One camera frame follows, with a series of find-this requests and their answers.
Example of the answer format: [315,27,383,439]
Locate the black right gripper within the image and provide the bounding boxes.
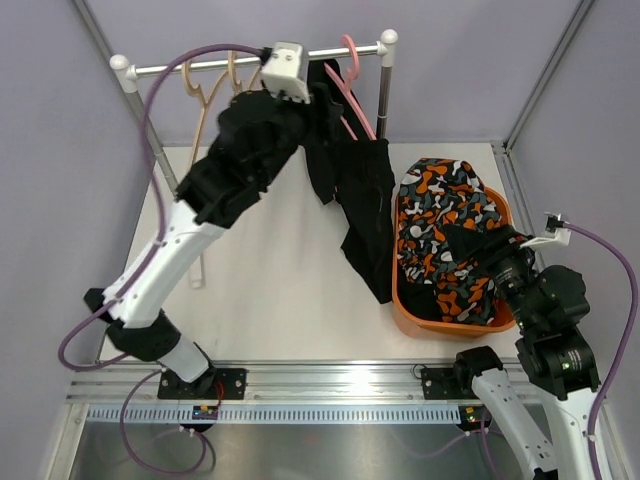
[442,222,539,332]

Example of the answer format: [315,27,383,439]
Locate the orange camouflage shorts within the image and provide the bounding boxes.
[396,158,509,326]

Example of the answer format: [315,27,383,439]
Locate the beige wooden hanger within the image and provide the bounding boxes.
[227,50,261,95]
[181,60,228,165]

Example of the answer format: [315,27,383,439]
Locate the black shorts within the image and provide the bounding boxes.
[397,282,441,321]
[304,59,395,304]

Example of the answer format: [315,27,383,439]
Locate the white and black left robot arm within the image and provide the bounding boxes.
[84,82,342,399]

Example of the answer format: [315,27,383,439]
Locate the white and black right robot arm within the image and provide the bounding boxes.
[444,215,612,479]

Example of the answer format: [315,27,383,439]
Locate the pink plastic hanger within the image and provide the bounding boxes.
[324,34,376,140]

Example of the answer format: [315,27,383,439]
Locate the orange plastic laundry basket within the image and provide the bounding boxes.
[392,186,517,339]

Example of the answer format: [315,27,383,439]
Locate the white and steel clothes rack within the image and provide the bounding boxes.
[108,28,400,289]

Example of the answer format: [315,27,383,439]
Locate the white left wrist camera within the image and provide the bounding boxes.
[261,41,311,104]

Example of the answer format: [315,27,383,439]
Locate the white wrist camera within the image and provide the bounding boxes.
[520,212,571,250]
[261,41,311,104]

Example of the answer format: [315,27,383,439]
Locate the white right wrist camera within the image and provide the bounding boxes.
[520,212,571,250]

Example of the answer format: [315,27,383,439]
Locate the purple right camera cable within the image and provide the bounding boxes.
[564,223,640,480]

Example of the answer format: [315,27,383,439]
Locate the purple camera cable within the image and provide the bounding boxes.
[564,223,640,480]
[57,43,271,371]

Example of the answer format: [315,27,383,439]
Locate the purple cable lower right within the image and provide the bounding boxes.
[389,407,494,460]

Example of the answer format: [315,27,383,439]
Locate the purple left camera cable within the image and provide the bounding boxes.
[57,43,271,371]

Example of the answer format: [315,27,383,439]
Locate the purple cable lower left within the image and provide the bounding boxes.
[118,367,219,474]

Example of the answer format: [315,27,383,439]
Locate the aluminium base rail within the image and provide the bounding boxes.
[64,362,609,406]

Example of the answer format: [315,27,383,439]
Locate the white slotted cable duct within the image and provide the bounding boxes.
[87,404,462,425]

